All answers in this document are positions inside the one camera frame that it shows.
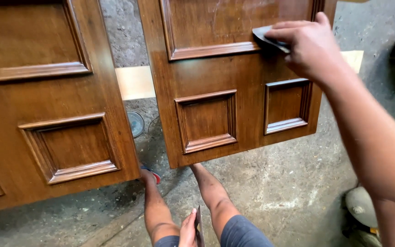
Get person's left hand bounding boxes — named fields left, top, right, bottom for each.
left=179, top=207, right=198, bottom=247

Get dark sandpaper piece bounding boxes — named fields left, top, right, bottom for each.
left=194, top=205, right=206, bottom=247

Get grey sandpaper sheet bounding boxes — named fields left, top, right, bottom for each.
left=252, top=25, right=291, bottom=54

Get red and blue flip-flop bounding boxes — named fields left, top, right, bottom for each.
left=139, top=165, right=162, bottom=185

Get person's left leg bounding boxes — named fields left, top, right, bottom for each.
left=140, top=168, right=181, bottom=246

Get light wooden plank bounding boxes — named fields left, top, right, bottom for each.
left=115, top=50, right=365, bottom=101

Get brown panelled wooden door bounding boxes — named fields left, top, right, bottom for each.
left=0, top=0, right=141, bottom=216

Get blue-grey shorts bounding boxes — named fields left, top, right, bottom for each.
left=154, top=214, right=275, bottom=247

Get person's leg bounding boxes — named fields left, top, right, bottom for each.
left=140, top=168, right=181, bottom=246
left=189, top=163, right=243, bottom=241

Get person's right hand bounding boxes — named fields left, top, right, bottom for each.
left=264, top=12, right=352, bottom=90

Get person's right leg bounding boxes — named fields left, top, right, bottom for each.
left=189, top=163, right=243, bottom=241

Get grey round metal machine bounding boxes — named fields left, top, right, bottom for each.
left=341, top=185, right=384, bottom=247

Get round metal lid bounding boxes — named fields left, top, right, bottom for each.
left=127, top=110, right=145, bottom=139

